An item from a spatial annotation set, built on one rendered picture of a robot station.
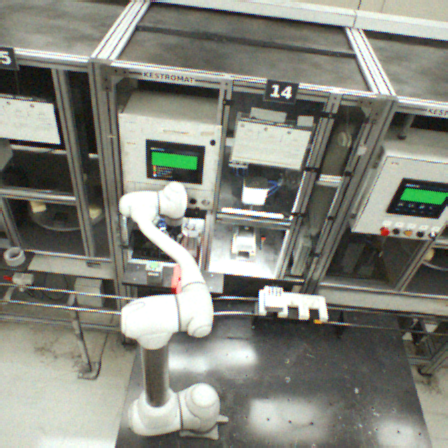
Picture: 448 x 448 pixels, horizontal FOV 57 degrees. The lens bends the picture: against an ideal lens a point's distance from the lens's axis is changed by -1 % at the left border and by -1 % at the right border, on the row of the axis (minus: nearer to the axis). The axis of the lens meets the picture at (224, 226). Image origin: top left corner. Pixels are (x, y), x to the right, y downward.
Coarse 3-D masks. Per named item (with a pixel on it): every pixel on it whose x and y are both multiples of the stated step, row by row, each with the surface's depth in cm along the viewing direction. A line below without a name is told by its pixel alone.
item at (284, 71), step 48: (144, 0) 209; (192, 0) 208; (240, 0) 207; (144, 48) 171; (192, 48) 177; (240, 48) 182; (288, 96) 157; (336, 96) 157; (384, 96) 158; (144, 288) 274; (240, 288) 268; (288, 288) 265
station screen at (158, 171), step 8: (152, 152) 175; (160, 152) 175; (168, 152) 175; (176, 152) 175; (184, 152) 174; (192, 152) 174; (152, 168) 181; (160, 168) 181; (168, 168) 181; (176, 168) 180; (184, 168) 180; (152, 176) 184; (160, 176) 184; (168, 176) 184; (176, 176) 183; (184, 176) 183; (192, 176) 183
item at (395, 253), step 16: (400, 112) 162; (400, 128) 167; (416, 128) 166; (432, 128) 166; (416, 144) 172; (432, 144) 171; (352, 240) 212; (368, 240) 212; (384, 240) 211; (400, 240) 210; (416, 240) 210; (336, 256) 221; (352, 256) 221; (368, 256) 220; (384, 256) 219; (400, 256) 219; (336, 272) 230; (352, 272) 230; (368, 272) 229; (384, 272) 228; (400, 272) 227
